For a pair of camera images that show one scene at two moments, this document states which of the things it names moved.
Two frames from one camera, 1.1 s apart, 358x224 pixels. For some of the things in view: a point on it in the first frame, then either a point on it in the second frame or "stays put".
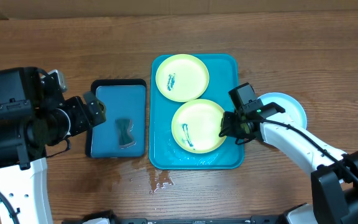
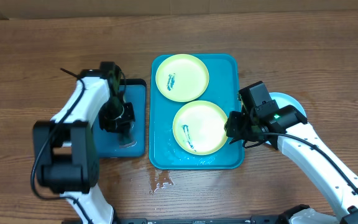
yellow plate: (182, 78) stays put
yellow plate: (196, 126) stays put
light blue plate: (291, 107) stays put
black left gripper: (86, 121) → (117, 126)
